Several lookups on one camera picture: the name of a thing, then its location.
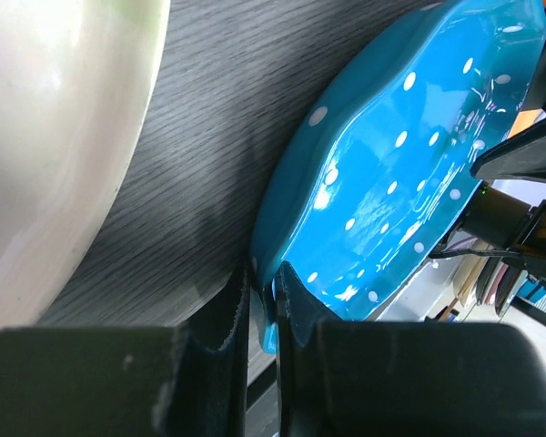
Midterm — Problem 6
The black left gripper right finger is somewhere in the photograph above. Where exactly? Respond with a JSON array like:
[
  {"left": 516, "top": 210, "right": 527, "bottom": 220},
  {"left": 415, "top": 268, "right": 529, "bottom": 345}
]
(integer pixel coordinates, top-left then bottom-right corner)
[{"left": 273, "top": 263, "right": 546, "bottom": 436}]

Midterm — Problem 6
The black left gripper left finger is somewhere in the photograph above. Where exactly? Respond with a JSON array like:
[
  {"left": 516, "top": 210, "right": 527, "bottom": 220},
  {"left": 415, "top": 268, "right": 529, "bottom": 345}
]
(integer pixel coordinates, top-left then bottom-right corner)
[{"left": 0, "top": 267, "right": 250, "bottom": 436}]

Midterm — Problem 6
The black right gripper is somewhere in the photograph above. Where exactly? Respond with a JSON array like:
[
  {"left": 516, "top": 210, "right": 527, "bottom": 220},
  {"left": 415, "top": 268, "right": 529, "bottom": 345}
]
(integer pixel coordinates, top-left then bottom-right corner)
[{"left": 459, "top": 118, "right": 546, "bottom": 273}]

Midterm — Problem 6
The blue polka dot plate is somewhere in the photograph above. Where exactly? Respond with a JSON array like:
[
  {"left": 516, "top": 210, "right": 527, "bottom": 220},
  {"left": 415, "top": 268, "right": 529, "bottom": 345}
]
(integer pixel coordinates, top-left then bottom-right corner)
[{"left": 250, "top": 1, "right": 546, "bottom": 353}]

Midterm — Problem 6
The orange folder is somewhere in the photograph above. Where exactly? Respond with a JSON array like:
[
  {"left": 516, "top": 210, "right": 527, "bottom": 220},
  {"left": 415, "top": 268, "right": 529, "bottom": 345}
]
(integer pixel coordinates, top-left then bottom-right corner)
[{"left": 504, "top": 0, "right": 546, "bottom": 140}]

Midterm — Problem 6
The cream plate with twig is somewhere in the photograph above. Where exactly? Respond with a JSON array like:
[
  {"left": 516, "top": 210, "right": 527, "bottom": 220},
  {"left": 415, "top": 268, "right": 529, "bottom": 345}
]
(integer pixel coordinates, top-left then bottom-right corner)
[{"left": 0, "top": 1, "right": 170, "bottom": 329}]

